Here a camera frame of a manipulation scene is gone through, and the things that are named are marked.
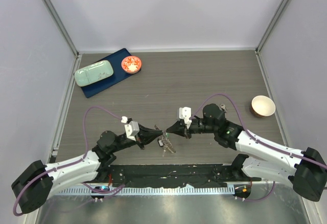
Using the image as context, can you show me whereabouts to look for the silver black key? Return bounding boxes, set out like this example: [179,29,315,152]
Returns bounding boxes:
[220,104,227,113]

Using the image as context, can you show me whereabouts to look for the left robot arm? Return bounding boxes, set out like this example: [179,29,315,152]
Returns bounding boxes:
[11,124,163,216]

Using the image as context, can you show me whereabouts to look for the dark blue tray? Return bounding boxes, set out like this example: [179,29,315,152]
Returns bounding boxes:
[81,48,132,98]

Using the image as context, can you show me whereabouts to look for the pale green oblong dish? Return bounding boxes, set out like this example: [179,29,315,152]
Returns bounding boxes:
[74,60,114,87]

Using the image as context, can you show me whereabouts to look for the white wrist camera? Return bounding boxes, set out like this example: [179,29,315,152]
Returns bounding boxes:
[121,116,139,141]
[177,107,192,129]

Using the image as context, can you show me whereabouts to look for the white slotted cable duct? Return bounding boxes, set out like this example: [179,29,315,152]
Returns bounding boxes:
[56,185,235,196]

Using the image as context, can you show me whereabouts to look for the aluminium frame post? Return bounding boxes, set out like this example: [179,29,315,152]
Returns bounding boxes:
[42,0,79,58]
[255,0,290,54]

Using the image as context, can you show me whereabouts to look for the metal disc keyring holder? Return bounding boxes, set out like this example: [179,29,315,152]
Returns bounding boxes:
[157,130,176,156]

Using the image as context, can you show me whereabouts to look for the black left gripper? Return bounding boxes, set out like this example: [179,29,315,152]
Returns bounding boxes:
[111,123,162,153]

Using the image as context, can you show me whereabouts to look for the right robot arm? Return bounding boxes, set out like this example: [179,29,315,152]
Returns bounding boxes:
[167,104,326,202]

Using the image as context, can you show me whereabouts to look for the left aluminium frame post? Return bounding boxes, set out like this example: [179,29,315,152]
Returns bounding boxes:
[42,0,79,58]

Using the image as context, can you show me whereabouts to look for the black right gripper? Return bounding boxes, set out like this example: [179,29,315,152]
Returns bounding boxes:
[167,118,217,139]

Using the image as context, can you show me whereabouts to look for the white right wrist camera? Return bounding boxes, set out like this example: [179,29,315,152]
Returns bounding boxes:
[177,107,192,129]

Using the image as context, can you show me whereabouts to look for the right aluminium frame post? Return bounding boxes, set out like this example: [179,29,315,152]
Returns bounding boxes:
[255,0,290,54]

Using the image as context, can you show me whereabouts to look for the red cream bowl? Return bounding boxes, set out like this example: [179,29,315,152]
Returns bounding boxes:
[250,95,276,118]

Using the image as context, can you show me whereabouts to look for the black key tag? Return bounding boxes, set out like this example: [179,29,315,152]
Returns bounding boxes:
[157,140,164,147]

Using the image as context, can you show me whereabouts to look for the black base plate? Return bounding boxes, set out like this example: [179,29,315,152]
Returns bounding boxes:
[105,164,261,189]

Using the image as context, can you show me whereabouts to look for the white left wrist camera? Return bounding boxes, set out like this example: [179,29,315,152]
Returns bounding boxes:
[121,116,139,141]

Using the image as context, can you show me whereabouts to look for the orange patterned small bowl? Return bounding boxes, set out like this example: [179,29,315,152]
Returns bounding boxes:
[121,56,142,74]

